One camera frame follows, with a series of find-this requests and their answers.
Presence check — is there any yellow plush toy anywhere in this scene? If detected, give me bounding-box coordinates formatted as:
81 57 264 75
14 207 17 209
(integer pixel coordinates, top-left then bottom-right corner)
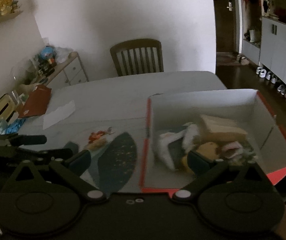
182 142 219 175

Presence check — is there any beige sponge block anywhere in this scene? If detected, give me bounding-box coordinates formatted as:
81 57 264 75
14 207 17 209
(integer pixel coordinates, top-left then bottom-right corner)
200 114 247 142

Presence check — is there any red cardboard storage box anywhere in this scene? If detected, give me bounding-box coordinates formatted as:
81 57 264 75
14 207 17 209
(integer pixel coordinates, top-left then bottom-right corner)
140 89 286 194

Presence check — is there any small pink white bottle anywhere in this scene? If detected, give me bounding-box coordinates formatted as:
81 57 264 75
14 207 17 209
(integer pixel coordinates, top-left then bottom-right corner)
220 141 243 159

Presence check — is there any yellow tissue box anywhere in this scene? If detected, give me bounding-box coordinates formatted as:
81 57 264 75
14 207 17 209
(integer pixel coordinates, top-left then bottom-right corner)
0 94 16 122

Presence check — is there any red snack wrapper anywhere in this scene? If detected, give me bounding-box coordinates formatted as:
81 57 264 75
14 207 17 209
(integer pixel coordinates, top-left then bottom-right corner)
84 127 115 151

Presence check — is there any white paper sheet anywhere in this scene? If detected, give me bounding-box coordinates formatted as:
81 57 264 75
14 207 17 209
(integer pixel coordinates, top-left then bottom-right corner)
43 100 76 130

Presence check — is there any dark green patterned mat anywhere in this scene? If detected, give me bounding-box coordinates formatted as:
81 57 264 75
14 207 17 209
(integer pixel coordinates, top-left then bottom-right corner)
88 132 138 194

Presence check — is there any white drawer cabinet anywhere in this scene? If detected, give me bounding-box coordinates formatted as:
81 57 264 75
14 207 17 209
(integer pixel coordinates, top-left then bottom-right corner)
32 51 89 90

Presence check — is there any blue globe toy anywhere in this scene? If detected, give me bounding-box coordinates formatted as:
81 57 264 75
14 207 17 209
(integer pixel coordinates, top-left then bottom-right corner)
38 46 56 64

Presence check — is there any dark wooden chair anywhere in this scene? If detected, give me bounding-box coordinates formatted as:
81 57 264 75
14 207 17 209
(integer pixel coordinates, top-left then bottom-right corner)
110 38 164 76

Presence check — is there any dark entrance door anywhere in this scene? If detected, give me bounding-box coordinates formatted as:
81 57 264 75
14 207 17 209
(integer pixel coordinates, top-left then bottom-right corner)
213 0 237 53

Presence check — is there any white shoe cabinet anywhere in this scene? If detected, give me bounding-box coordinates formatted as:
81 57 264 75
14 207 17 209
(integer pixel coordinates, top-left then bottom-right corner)
242 0 286 93

